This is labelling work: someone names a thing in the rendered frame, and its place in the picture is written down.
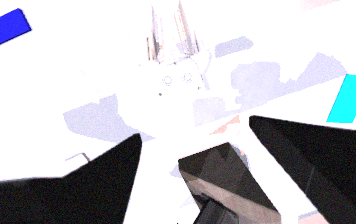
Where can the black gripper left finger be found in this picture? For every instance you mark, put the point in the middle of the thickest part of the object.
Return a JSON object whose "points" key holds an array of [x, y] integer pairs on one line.
{"points": [[98, 192]]}

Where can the blue flat bar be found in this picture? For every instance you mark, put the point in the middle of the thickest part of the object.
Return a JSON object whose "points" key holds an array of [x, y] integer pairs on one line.
{"points": [[12, 25]]}

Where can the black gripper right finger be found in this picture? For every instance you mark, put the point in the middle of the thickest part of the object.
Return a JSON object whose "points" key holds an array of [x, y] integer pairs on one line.
{"points": [[320, 159]]}

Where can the cyan flat square plate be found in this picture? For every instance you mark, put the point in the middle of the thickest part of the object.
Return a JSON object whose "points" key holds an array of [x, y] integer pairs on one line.
{"points": [[344, 108]]}

